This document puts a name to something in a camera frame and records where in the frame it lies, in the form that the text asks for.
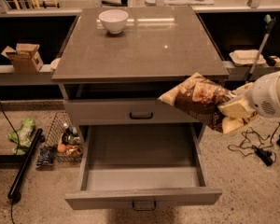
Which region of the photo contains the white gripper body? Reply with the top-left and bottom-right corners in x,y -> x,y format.
246,72 -> 280,118

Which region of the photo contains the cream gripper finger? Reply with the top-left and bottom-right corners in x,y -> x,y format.
217,95 -> 255,119
222,115 -> 259,134

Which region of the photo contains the brown chip bag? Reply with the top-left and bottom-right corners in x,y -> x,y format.
158,73 -> 232,133

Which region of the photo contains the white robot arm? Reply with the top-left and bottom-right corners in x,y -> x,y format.
218,71 -> 280,133

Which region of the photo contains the closed grey upper drawer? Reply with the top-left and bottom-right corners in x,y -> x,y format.
64,98 -> 198,126

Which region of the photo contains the open grey middle drawer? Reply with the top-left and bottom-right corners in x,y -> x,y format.
65,123 -> 222,211

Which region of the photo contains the grey drawer cabinet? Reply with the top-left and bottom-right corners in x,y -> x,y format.
50,5 -> 231,212

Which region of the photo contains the blue snack bag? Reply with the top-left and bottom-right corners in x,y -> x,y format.
35,147 -> 55,168

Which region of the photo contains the green snack bag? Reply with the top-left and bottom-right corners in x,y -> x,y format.
7,118 -> 35,155

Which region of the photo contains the yellow black tape measure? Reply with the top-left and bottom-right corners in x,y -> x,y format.
267,56 -> 280,66

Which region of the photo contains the white foam takeout container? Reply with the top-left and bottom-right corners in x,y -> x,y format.
229,49 -> 259,66

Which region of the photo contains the grabber reacher tool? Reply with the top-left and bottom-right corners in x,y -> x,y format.
245,14 -> 276,82

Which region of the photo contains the white ceramic bowl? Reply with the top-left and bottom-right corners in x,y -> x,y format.
99,9 -> 129,34

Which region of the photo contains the orange fruit in basket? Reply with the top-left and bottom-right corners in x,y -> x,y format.
57,144 -> 67,153

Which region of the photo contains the white plate behind cabinet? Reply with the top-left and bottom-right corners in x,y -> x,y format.
50,58 -> 61,70

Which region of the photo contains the black floor bar left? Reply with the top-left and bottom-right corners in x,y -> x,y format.
7,129 -> 43,203

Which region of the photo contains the brown cardboard box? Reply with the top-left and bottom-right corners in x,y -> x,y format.
1,43 -> 44,73

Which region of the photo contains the black power adapter cable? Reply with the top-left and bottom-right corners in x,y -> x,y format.
227,117 -> 280,167

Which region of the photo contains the wire mesh basket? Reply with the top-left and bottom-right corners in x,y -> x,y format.
45,112 -> 83,162

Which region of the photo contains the black cable left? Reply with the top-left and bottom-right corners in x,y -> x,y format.
0,79 -> 21,224

